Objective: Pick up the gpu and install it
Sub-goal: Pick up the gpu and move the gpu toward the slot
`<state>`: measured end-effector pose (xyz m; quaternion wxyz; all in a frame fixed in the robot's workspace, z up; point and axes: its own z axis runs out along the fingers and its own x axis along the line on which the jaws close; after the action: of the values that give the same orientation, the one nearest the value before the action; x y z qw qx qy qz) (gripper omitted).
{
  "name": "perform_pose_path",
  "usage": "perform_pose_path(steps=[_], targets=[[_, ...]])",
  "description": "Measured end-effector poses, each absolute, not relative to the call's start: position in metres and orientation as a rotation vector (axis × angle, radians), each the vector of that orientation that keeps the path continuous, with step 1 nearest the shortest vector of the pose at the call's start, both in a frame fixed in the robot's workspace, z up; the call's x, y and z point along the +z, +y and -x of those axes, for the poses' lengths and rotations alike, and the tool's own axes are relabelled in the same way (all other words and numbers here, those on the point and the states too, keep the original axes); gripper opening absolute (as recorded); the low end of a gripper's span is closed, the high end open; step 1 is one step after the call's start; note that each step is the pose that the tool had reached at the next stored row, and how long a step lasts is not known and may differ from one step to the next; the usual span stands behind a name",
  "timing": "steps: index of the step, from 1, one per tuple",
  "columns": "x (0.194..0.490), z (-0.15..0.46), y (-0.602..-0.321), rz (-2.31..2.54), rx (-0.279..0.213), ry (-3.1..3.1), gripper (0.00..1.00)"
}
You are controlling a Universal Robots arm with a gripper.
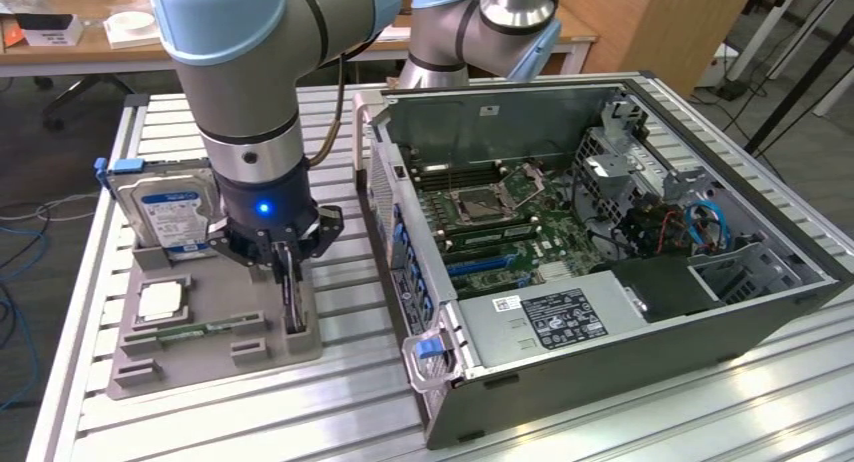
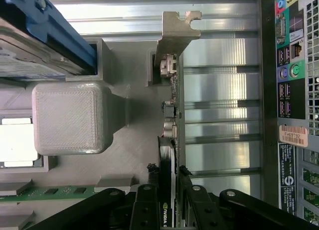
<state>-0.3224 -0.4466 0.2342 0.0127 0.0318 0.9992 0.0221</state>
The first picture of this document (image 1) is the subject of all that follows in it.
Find silver chipset heat sink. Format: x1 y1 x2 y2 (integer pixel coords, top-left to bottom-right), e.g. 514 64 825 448
532 261 576 284

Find perforated metal drive cage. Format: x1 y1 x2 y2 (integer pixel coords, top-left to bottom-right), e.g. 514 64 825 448
574 126 668 221

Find wooden cabinet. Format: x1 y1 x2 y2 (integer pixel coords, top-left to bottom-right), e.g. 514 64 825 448
558 0 762 89

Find white box with black top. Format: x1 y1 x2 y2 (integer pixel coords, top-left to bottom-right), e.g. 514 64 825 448
13 12 87 48

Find orange box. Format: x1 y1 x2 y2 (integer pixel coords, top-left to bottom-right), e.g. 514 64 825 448
0 19 25 54

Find blue expansion slot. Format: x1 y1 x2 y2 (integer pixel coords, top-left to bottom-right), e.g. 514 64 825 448
444 254 523 279

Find hard disk with blue caddy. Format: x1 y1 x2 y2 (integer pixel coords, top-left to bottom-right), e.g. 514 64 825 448
92 156 225 262

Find green RAM stick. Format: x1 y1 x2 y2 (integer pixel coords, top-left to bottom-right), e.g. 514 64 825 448
123 316 263 341
442 225 539 247

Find black floor pedal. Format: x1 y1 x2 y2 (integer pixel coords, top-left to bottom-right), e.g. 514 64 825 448
711 79 754 102

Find dark robot cable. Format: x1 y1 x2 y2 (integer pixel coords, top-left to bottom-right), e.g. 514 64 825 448
307 51 350 164

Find white round holder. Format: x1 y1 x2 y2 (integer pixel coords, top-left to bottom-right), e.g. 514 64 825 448
103 10 165 51

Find green Dell motherboard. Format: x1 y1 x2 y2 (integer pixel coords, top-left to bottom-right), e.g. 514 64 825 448
406 154 632 302

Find open black PC case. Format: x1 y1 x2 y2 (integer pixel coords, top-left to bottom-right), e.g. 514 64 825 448
351 79 854 451

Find white floor cable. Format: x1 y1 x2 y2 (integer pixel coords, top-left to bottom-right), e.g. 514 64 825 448
0 191 103 224

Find blue floor cable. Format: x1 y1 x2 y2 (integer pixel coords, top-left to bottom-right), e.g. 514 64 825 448
0 226 45 413

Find white desk frame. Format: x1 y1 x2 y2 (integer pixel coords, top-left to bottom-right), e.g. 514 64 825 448
723 0 854 118

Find metal socket cover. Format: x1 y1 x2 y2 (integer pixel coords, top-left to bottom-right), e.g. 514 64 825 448
499 160 556 204

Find black office chair base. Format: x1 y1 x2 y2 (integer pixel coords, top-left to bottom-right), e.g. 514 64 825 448
32 74 139 132

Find grey plastic parts rack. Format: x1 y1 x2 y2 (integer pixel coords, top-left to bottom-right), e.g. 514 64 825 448
105 245 327 401

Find silver CPU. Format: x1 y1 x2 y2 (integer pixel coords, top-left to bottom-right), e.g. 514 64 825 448
136 283 189 320

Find Nvidia graphics card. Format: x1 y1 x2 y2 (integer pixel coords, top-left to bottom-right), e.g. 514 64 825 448
276 246 310 334

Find CPU socket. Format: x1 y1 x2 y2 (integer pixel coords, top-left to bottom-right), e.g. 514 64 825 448
450 186 516 222

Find grey power supply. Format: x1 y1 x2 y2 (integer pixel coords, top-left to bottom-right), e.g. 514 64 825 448
456 271 652 369

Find blue case release latch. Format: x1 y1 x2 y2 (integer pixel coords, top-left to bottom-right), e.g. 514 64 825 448
412 335 447 359

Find metal disk bay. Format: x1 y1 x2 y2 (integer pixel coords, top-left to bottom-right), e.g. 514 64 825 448
686 234 806 306

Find red wire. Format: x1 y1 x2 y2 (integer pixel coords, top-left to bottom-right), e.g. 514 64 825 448
655 206 683 256

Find wooden desk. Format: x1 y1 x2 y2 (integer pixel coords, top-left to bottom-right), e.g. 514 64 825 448
0 0 600 79

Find blue SATA wire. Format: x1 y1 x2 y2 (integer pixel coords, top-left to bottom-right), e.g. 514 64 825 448
684 199 737 253

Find black tripod leg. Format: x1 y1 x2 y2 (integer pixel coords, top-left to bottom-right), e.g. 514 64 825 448
741 44 854 157

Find white papers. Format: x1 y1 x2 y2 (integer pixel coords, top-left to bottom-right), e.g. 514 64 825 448
372 24 414 44

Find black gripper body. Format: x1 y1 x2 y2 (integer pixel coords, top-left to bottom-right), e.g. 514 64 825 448
212 155 323 256

